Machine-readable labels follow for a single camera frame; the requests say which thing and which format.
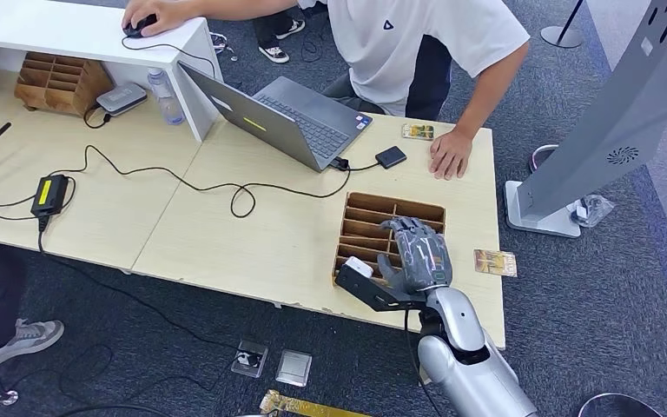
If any open floor socket box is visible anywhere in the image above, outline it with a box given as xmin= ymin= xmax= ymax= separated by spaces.
xmin=230 ymin=339 xmax=270 ymax=380

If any small grey box device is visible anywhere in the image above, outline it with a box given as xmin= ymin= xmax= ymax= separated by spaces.
xmin=95 ymin=81 xmax=149 ymax=118

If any short black usb cable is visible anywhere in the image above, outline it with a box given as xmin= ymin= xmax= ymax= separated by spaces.
xmin=329 ymin=156 xmax=382 ymax=174

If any black device cable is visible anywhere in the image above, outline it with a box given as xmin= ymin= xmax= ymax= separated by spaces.
xmin=83 ymin=105 xmax=114 ymax=131

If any black adapter power cord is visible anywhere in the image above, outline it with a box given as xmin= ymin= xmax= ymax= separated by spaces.
xmin=35 ymin=215 xmax=244 ymax=352

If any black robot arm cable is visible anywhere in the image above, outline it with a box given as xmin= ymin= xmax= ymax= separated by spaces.
xmin=403 ymin=308 xmax=445 ymax=417

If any black mouse cable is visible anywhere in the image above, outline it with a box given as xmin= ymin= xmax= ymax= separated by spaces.
xmin=120 ymin=34 xmax=220 ymax=79

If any person's right hand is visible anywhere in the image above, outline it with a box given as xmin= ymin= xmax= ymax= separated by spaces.
xmin=121 ymin=0 xmax=198 ymax=38

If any long black laptop cable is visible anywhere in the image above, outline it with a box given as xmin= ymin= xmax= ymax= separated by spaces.
xmin=0 ymin=143 xmax=353 ymax=223

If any closed floor socket box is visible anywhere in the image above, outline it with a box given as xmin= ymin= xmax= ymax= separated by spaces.
xmin=274 ymin=348 xmax=314 ymax=388

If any black pole silver base stanchion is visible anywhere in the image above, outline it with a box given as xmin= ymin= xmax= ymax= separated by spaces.
xmin=539 ymin=0 xmax=587 ymax=50

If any grey white kiosk stand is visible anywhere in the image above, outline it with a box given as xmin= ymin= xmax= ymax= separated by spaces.
xmin=503 ymin=0 xmax=667 ymax=240

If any small black square device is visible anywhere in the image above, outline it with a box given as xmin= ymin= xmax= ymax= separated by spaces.
xmin=373 ymin=144 xmax=409 ymax=171

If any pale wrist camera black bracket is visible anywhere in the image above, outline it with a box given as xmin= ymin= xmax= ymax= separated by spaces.
xmin=334 ymin=256 xmax=428 ymax=314

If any yellow floor tape strip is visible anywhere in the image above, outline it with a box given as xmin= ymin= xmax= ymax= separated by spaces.
xmin=259 ymin=389 xmax=373 ymax=417

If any round disc pink rim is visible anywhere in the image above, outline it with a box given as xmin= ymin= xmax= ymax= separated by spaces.
xmin=528 ymin=142 xmax=561 ymax=175

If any brown printed card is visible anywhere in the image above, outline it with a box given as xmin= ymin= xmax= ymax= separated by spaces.
xmin=472 ymin=248 xmax=519 ymax=279

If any grey laptop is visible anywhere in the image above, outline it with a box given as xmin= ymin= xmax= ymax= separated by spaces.
xmin=177 ymin=59 xmax=374 ymax=175

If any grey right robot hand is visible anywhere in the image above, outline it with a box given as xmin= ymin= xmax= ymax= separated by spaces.
xmin=376 ymin=215 xmax=454 ymax=294

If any black adapter yellow label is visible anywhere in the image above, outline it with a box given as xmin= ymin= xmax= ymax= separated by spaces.
xmin=30 ymin=173 xmax=71 ymax=219

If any black looped floor cable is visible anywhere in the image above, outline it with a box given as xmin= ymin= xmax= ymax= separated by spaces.
xmin=300 ymin=22 xmax=327 ymax=65

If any dark round base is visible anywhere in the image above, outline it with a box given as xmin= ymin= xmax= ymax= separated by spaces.
xmin=576 ymin=392 xmax=666 ymax=417

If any black computer mouse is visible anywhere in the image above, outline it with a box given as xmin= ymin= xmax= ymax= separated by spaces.
xmin=122 ymin=14 xmax=160 ymax=40

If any white desk shelf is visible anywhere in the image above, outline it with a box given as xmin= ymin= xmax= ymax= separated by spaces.
xmin=0 ymin=0 xmax=224 ymax=144

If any clear plastic water bottle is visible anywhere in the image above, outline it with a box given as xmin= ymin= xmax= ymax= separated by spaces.
xmin=147 ymin=66 xmax=188 ymax=127

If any clear plastic wrapped plug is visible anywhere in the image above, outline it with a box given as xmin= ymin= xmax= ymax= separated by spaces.
xmin=565 ymin=194 xmax=616 ymax=229

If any person's left hand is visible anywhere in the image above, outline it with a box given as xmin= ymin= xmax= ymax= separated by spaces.
xmin=428 ymin=127 xmax=476 ymax=182

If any wooden slotted card holder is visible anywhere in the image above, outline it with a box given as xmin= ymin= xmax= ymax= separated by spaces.
xmin=13 ymin=50 xmax=115 ymax=118
xmin=331 ymin=190 xmax=447 ymax=288

